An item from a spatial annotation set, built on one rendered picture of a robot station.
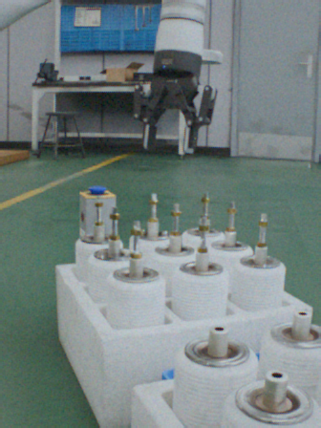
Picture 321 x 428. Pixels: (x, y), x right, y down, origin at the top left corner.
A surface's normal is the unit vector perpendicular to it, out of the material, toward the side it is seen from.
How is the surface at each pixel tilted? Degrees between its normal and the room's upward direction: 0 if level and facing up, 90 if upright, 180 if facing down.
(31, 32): 90
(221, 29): 90
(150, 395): 0
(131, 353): 90
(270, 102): 90
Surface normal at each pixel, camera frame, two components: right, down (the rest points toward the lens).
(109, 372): 0.36, 0.20
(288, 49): -0.17, 0.20
